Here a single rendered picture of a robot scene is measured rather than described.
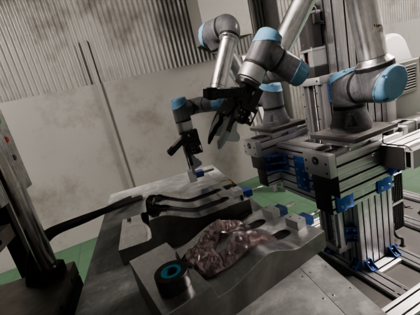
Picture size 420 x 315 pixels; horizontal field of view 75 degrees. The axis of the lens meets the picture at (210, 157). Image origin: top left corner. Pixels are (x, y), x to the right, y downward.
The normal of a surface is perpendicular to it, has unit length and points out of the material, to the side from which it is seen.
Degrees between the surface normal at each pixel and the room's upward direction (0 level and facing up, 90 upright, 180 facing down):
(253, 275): 90
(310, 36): 90
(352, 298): 0
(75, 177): 90
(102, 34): 90
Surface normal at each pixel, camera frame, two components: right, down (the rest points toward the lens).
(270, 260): 0.51, 0.11
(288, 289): -0.22, -0.94
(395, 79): 0.32, 0.30
